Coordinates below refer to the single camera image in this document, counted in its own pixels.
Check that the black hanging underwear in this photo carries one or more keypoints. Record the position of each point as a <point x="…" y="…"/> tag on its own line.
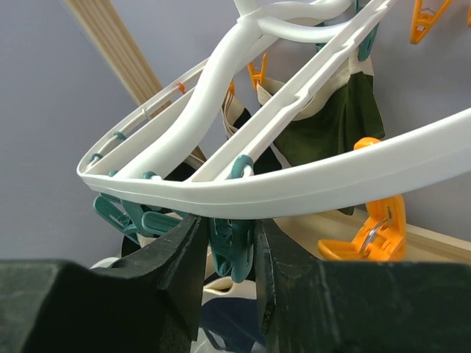
<point x="246" y="145"/>

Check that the olive green hanging underwear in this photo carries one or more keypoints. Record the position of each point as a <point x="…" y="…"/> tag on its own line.
<point x="342" y="112"/>

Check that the wooden drying rack frame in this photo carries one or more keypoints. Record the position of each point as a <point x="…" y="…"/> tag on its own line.
<point x="257" y="147"/>

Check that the navy blue underwear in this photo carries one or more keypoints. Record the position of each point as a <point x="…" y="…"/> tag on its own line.
<point x="229" y="318"/>

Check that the teal clothes peg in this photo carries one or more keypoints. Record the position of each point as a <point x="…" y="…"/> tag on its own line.
<point x="231" y="243"/>

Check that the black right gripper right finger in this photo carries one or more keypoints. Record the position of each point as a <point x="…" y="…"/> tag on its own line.
<point x="311" y="305"/>

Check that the orange clothes peg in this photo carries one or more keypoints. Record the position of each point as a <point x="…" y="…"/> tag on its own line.
<point x="381" y="238"/>

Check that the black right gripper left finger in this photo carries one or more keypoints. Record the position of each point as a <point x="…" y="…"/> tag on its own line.
<point x="148" y="301"/>

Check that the white oval clip hanger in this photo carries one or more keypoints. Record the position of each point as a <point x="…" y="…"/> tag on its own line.
<point x="257" y="147"/>

